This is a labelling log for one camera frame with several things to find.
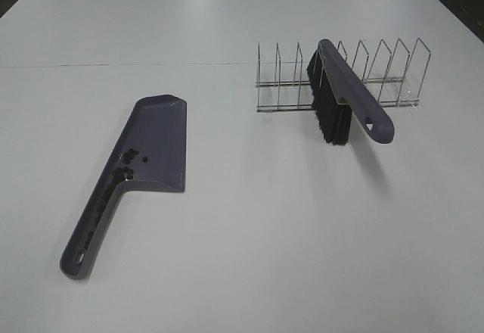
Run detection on purple plastic dustpan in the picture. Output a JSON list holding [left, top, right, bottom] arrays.
[[60, 95, 187, 280]]

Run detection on purple hand brush black bristles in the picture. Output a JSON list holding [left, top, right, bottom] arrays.
[[306, 39, 395, 145]]

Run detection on pile of coffee beans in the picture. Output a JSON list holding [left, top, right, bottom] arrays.
[[73, 148, 148, 265]]

